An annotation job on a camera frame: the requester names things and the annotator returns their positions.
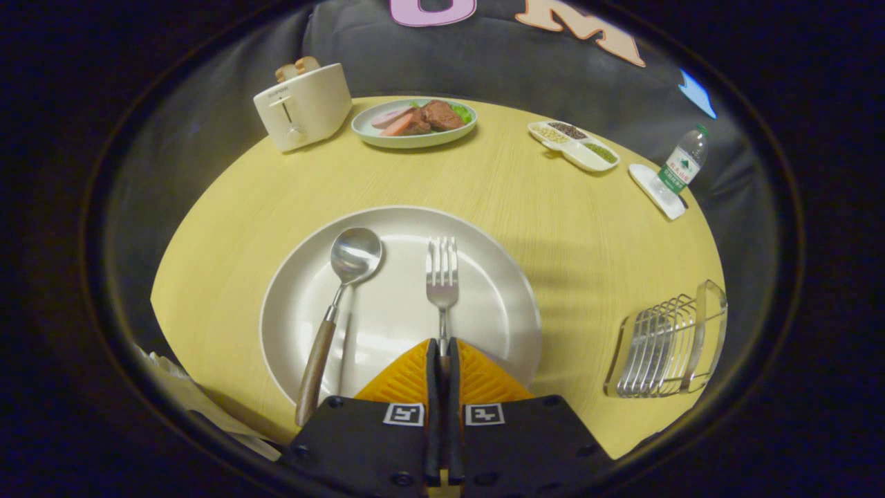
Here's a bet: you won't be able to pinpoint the pale green food plate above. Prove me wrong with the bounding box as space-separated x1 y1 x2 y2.
351 98 478 150

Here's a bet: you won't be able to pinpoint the silver metal fork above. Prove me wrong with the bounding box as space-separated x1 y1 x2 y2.
426 237 460 362

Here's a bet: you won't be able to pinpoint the wooden-handled metal spoon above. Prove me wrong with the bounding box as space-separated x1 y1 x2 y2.
295 227 383 427

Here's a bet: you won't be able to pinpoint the white divided grain dish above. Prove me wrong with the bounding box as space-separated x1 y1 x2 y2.
528 121 621 173

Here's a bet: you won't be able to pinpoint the clear water bottle green label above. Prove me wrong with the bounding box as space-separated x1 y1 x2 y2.
650 124 710 203

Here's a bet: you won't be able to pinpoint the small white rectangular tray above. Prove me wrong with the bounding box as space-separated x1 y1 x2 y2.
628 163 689 221

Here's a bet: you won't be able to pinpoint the large white plate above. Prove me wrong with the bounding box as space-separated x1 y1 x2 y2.
259 205 543 410

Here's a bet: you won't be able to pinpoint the pink sausage slices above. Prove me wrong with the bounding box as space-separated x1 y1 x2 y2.
371 105 417 138

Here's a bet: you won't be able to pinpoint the cream white toaster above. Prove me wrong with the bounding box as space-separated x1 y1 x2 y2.
252 62 353 153

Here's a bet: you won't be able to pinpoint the brown meat pieces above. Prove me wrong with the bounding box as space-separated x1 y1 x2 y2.
403 100 465 136

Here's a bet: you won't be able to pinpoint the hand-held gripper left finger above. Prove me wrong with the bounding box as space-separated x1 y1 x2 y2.
280 338 444 498

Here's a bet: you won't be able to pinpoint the metal wire toast rack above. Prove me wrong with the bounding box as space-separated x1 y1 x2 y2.
604 279 729 400

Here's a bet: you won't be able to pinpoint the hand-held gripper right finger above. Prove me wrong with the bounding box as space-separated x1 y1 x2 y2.
445 337 616 498

